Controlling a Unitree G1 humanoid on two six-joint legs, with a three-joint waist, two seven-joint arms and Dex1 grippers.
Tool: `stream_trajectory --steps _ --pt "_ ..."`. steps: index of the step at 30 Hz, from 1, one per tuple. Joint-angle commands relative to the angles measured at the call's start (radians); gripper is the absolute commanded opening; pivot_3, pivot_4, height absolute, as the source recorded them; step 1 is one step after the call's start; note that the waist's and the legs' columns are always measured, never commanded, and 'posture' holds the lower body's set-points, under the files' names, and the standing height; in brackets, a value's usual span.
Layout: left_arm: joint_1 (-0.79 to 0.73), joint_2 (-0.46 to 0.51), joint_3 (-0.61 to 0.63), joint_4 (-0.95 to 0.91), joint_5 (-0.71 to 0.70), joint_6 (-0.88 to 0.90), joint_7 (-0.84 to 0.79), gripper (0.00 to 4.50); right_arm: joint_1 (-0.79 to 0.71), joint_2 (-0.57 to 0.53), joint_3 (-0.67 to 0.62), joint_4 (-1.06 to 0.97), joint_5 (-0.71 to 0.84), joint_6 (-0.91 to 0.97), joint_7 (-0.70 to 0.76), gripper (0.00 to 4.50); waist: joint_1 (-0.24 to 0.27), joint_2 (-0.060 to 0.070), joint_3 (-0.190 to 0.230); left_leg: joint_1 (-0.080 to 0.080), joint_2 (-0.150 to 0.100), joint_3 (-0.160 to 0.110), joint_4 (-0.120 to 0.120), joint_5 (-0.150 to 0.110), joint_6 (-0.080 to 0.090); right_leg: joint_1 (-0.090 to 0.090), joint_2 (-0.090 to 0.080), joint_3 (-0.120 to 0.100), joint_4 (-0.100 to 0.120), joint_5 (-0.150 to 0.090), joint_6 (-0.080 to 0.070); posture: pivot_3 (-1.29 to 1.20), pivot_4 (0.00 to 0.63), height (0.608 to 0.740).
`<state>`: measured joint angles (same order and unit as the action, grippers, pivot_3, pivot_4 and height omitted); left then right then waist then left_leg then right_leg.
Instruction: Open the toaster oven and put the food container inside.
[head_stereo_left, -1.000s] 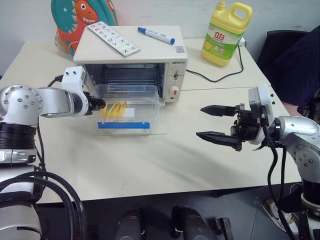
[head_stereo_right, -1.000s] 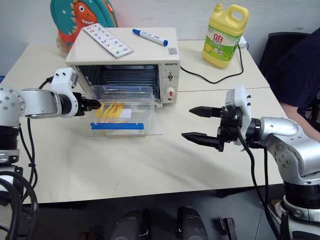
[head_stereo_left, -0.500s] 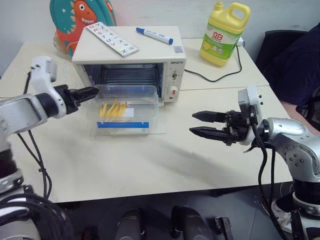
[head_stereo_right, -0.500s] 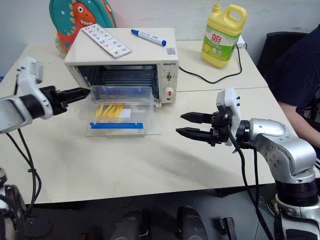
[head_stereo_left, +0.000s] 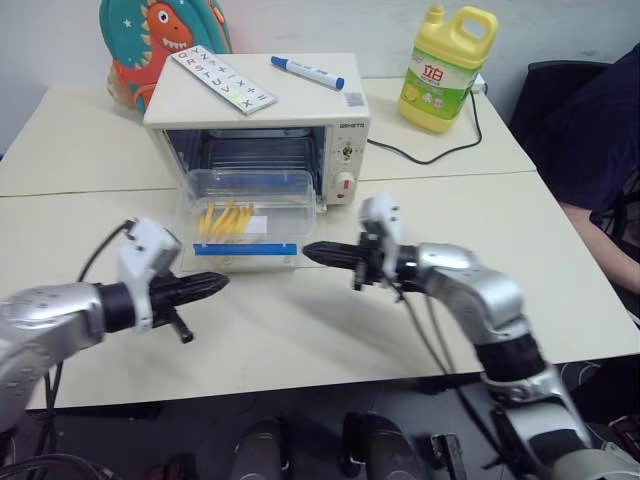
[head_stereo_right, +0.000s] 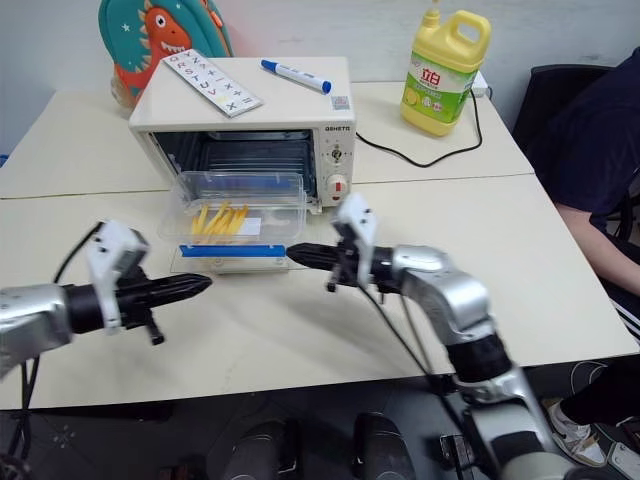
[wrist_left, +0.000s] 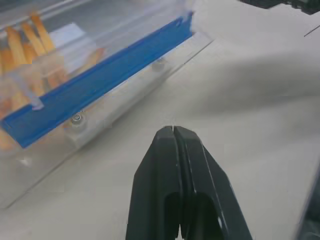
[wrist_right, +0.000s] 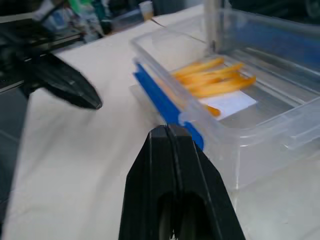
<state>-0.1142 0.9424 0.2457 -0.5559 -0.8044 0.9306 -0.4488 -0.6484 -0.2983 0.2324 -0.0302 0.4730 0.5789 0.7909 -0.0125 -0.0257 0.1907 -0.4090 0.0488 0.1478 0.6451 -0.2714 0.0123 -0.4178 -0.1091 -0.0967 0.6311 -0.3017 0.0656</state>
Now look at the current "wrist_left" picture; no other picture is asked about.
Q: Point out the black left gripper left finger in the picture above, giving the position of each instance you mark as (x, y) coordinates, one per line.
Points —
(155, 180)

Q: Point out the black toaster oven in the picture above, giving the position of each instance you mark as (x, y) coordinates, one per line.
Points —
(285, 4)

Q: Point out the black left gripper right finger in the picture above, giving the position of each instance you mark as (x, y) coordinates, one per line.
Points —
(212, 185)

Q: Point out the clear food container blue rim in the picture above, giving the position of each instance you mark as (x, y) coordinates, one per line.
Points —
(82, 82)

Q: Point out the orange french fries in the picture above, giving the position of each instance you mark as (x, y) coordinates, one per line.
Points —
(27, 52)

